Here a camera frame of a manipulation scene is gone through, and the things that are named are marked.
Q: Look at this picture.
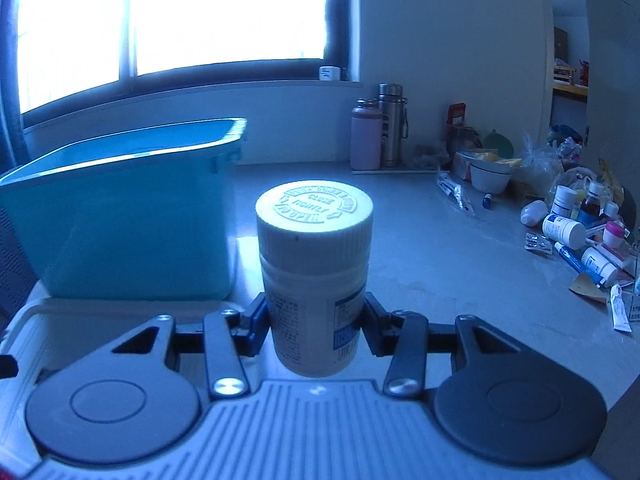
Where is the white pill bottle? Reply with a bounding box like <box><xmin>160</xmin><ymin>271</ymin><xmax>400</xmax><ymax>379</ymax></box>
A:
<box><xmin>582</xmin><ymin>247</ymin><xmax>620</xmax><ymax>286</ymax></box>
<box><xmin>255</xmin><ymin>180</ymin><xmax>373</xmax><ymax>377</ymax></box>

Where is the white bin lid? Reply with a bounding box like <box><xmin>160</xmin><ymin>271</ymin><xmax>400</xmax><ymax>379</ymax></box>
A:
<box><xmin>1</xmin><ymin>284</ymin><xmax>256</xmax><ymax>478</ymax></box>

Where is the green round object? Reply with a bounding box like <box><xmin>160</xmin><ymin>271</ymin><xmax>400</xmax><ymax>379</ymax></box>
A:
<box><xmin>483</xmin><ymin>130</ymin><xmax>514</xmax><ymax>158</ymax></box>

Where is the teal plastic storage bin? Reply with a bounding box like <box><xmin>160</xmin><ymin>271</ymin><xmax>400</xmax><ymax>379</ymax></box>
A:
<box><xmin>1</xmin><ymin>118</ymin><xmax>246</xmax><ymax>300</ymax></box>

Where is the silver blister pack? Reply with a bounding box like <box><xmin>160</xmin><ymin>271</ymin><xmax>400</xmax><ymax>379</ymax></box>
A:
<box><xmin>524</xmin><ymin>232</ymin><xmax>553</xmax><ymax>256</ymax></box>

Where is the white oval bottle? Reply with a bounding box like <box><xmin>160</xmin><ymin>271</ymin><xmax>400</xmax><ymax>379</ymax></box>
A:
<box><xmin>520</xmin><ymin>200</ymin><xmax>549</xmax><ymax>228</ymax></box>

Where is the white ceramic bowl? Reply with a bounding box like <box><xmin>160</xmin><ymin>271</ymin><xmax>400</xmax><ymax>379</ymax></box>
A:
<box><xmin>470</xmin><ymin>158</ymin><xmax>513</xmax><ymax>194</ymax></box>

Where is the white blue-label medicine bottle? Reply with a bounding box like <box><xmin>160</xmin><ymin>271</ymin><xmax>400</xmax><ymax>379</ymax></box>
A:
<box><xmin>542</xmin><ymin>214</ymin><xmax>587</xmax><ymax>250</ymax></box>

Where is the blue white ointment tube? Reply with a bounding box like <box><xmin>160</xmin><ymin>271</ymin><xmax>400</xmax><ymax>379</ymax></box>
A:
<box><xmin>553</xmin><ymin>242</ymin><xmax>604</xmax><ymax>288</ymax></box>

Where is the pink insulated bottle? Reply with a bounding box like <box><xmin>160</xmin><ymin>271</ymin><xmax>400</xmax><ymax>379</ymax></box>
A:
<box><xmin>349</xmin><ymin>99</ymin><xmax>383</xmax><ymax>171</ymax></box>

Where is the lying white pill bottle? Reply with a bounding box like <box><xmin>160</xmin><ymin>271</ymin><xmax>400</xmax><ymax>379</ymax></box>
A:
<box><xmin>582</xmin><ymin>247</ymin><xmax>620</xmax><ymax>286</ymax></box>

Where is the upright white medicine bottle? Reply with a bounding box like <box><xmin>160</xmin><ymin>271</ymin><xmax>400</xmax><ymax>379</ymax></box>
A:
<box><xmin>550</xmin><ymin>185</ymin><xmax>577</xmax><ymax>218</ymax></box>

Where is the brown syrup bottle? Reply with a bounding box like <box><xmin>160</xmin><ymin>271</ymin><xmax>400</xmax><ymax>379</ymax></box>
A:
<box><xmin>577</xmin><ymin>181</ymin><xmax>604</xmax><ymax>228</ymax></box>

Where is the red small box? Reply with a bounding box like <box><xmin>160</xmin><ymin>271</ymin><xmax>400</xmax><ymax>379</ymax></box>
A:
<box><xmin>446</xmin><ymin>102</ymin><xmax>466</xmax><ymax>131</ymax></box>

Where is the pink cap small jar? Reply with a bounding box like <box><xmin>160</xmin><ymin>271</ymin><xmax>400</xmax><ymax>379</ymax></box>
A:
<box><xmin>602</xmin><ymin>221</ymin><xmax>625</xmax><ymax>249</ymax></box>

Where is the small white sill device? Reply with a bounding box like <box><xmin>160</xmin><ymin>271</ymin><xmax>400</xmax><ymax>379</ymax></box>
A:
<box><xmin>318</xmin><ymin>65</ymin><xmax>342</xmax><ymax>81</ymax></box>

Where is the blue curtain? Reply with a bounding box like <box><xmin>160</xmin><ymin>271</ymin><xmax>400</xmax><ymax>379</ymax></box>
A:
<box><xmin>1</xmin><ymin>0</ymin><xmax>30</xmax><ymax>174</ymax></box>

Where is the dark framed window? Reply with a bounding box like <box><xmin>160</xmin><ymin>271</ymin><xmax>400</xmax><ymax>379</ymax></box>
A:
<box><xmin>17</xmin><ymin>0</ymin><xmax>352</xmax><ymax>127</ymax></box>

